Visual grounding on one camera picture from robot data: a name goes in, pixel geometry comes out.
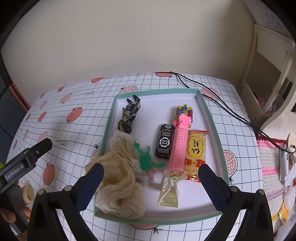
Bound pink hair roller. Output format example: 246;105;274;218
168;113;191;173

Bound cream wooden shelf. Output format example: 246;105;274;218
238;24;295;130

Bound pomegranate grid tablecloth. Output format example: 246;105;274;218
5;72;265;241

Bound dark robot figure toy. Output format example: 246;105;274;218
118;94;140;134

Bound hand with painted nails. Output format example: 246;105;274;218
1;181;35;235

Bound white fluffy pompom scrunchie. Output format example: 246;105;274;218
107;130;142;174

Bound cream hair claw clip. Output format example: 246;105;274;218
158;170;187;209

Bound teal white tray box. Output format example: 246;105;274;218
100;88;228;225

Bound colourful block toy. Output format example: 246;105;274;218
174;104;193;122

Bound black cable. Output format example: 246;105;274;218
169;71;296;153

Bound yellow snack packet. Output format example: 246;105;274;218
184;130;208;183

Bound cream mesh scrunchie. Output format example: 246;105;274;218
84;151;145;220

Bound green plastic figure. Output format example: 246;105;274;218
132;142;166;172

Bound pink white crochet mat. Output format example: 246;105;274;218
256;136;288;232

